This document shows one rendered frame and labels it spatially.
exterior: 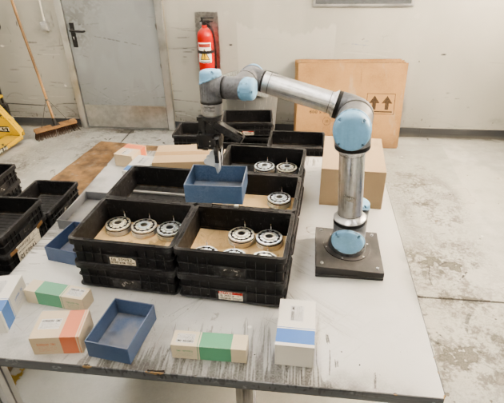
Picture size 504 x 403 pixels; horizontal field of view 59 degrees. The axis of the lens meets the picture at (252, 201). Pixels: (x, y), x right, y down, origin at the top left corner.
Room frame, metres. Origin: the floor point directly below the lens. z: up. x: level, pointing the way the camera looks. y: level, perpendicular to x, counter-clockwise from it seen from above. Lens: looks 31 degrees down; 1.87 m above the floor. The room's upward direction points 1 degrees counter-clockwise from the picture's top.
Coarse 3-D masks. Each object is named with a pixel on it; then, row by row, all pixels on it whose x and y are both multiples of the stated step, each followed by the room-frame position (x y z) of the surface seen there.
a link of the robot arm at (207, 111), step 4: (200, 104) 1.48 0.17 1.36; (220, 104) 1.46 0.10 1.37; (204, 108) 1.45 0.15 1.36; (208, 108) 1.45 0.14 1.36; (212, 108) 1.44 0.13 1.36; (216, 108) 1.45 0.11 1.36; (220, 108) 1.46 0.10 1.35; (204, 112) 1.45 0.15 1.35; (208, 112) 1.44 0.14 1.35; (212, 112) 1.44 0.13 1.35; (216, 112) 1.45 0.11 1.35; (220, 112) 1.46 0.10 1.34; (204, 116) 1.46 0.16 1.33; (208, 116) 1.44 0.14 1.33; (212, 116) 1.44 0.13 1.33; (216, 116) 1.45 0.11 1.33
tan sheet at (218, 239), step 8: (200, 232) 1.48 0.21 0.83; (208, 232) 1.48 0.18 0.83; (216, 232) 1.48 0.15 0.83; (224, 232) 1.48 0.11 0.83; (200, 240) 1.43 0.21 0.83; (208, 240) 1.42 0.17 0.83; (216, 240) 1.42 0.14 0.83; (224, 240) 1.42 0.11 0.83; (192, 248) 1.37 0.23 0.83; (216, 248) 1.37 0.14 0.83; (224, 248) 1.37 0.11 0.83; (232, 248) 1.37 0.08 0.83; (248, 248) 1.37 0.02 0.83; (256, 248) 1.37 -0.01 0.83; (280, 248) 1.36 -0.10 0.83; (280, 256) 1.31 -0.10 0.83
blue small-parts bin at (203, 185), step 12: (192, 168) 1.44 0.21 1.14; (204, 168) 1.46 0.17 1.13; (228, 168) 1.45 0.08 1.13; (240, 168) 1.44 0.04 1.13; (192, 180) 1.42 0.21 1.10; (204, 180) 1.46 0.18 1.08; (216, 180) 1.46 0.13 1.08; (228, 180) 1.45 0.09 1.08; (240, 180) 1.45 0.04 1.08; (192, 192) 1.32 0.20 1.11; (204, 192) 1.31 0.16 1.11; (216, 192) 1.31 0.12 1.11; (228, 192) 1.30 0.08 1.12; (240, 192) 1.30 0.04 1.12; (240, 204) 1.30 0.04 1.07
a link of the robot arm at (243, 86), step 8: (240, 72) 1.52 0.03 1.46; (248, 72) 1.52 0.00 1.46; (224, 80) 1.45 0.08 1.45; (232, 80) 1.44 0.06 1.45; (240, 80) 1.44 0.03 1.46; (248, 80) 1.43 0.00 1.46; (256, 80) 1.46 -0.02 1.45; (224, 88) 1.43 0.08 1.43; (232, 88) 1.42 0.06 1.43; (240, 88) 1.42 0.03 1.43; (248, 88) 1.41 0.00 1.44; (256, 88) 1.45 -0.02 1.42; (224, 96) 1.44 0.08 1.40; (232, 96) 1.43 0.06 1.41; (240, 96) 1.42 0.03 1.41; (248, 96) 1.41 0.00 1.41
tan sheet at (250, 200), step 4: (248, 196) 1.76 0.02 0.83; (252, 196) 1.76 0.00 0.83; (256, 196) 1.76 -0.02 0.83; (260, 196) 1.76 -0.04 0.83; (264, 196) 1.76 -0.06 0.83; (244, 200) 1.72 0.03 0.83; (248, 200) 1.72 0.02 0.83; (252, 200) 1.72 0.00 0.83; (256, 200) 1.72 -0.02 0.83; (260, 200) 1.72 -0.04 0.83; (264, 200) 1.72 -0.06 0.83; (292, 200) 1.71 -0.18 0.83; (244, 204) 1.69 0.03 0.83; (248, 204) 1.69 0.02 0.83; (252, 204) 1.69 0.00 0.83; (256, 204) 1.69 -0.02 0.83; (260, 204) 1.69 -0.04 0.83; (264, 204) 1.69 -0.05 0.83; (292, 204) 1.68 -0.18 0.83; (288, 208) 1.65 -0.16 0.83
